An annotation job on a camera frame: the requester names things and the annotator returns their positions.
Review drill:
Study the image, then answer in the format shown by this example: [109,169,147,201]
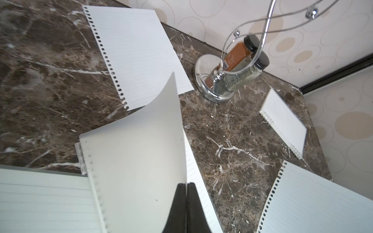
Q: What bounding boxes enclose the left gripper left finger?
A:
[163,183,187,233]

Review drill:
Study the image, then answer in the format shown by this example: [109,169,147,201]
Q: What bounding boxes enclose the torn lined page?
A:
[256,161,373,233]
[83,5,194,110]

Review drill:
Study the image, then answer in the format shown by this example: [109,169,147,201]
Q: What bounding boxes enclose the brown spice bottle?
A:
[205,35,260,92]

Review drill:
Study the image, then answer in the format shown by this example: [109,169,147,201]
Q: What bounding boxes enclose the chrome hook stand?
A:
[193,1,338,103]

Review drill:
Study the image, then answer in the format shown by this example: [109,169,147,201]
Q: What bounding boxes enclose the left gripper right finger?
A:
[186,183,211,233]

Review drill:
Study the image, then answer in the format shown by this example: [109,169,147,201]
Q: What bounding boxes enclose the green spice bottle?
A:
[223,52,270,92]

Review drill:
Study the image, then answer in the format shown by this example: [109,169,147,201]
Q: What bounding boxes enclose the spiral notebook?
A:
[259,88,307,160]
[1,165,106,233]
[75,75,222,233]

